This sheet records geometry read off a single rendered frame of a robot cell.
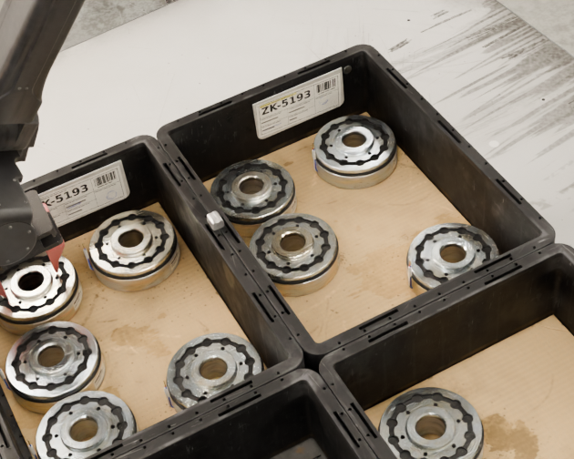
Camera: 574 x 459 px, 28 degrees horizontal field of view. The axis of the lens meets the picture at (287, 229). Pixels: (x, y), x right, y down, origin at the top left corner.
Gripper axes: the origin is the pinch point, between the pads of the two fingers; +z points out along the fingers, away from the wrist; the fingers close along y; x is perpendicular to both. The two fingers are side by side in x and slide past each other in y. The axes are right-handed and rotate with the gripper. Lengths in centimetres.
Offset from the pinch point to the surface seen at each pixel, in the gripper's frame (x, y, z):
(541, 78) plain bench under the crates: 13, 79, 25
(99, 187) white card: 7.6, 11.9, 0.0
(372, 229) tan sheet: -10.5, 38.2, 7.0
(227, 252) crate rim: -12.9, 20.2, -4.8
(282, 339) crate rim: -26.3, 20.3, -5.8
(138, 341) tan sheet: -11.7, 7.8, 4.4
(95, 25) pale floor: 156, 38, 103
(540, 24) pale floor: 91, 136, 106
